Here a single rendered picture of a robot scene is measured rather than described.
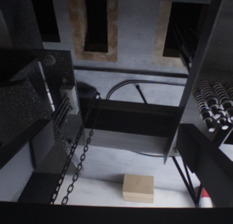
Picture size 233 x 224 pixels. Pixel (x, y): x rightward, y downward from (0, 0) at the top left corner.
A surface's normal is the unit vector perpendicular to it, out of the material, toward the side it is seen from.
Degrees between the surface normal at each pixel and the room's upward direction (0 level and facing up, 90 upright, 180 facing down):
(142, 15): 0
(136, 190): 90
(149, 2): 0
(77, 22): 0
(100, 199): 90
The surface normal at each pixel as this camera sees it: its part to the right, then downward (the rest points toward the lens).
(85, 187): 0.00, -0.76
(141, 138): -0.15, 0.65
